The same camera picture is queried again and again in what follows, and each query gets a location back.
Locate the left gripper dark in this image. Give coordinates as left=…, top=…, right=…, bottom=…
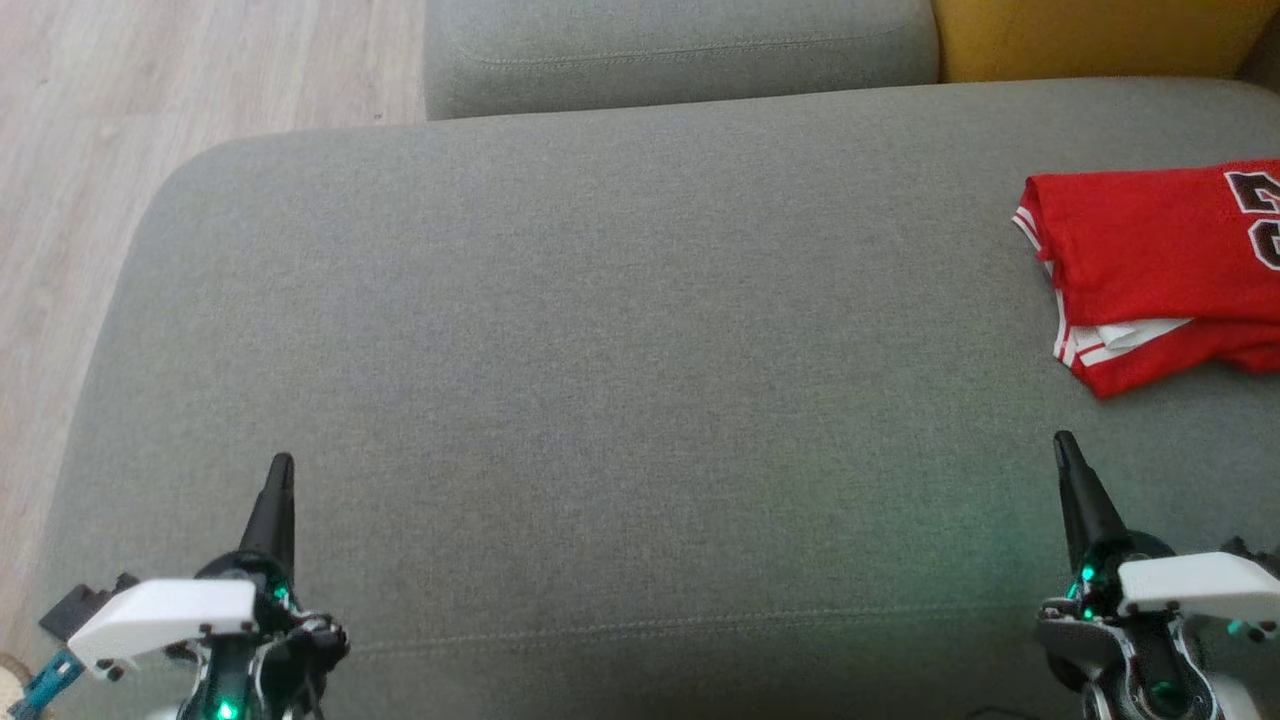
left=200, top=453, right=351, bottom=681

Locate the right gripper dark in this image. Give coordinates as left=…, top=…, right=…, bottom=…
left=1040, top=430, right=1176, bottom=621

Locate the red white jersey number 23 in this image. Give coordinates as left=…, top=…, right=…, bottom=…
left=1012, top=160, right=1280, bottom=400

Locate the grey sofa seat cushion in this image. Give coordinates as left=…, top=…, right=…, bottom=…
left=28, top=78, right=1280, bottom=720

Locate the yellow cushion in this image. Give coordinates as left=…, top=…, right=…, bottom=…
left=932, top=0, right=1280, bottom=83

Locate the brown grey cushion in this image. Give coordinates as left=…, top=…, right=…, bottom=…
left=1238, top=38, right=1280, bottom=91

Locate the grey sofa back cushion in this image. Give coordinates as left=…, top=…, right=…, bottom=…
left=423, top=0, right=941, bottom=121

